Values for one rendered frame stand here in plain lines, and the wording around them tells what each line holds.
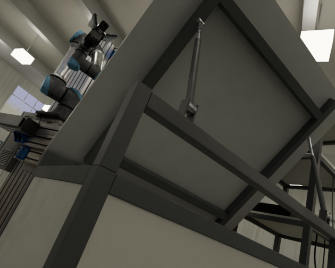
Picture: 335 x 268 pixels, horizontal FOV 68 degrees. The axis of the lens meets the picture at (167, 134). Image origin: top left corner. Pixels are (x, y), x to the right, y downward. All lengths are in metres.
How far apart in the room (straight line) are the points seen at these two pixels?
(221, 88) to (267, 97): 0.26
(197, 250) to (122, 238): 0.21
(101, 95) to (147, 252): 0.62
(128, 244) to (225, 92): 0.80
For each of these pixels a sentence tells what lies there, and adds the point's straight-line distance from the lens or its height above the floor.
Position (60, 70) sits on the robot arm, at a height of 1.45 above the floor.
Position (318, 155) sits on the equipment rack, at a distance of 1.67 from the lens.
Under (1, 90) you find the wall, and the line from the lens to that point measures 12.91.
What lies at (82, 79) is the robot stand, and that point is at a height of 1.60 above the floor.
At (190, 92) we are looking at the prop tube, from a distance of 0.67.
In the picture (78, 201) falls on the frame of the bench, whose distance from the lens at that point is 0.49.
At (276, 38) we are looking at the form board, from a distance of 1.22.
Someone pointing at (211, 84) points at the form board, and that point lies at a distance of 1.09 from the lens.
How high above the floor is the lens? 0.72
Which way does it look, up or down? 21 degrees up
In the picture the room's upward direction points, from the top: 21 degrees clockwise
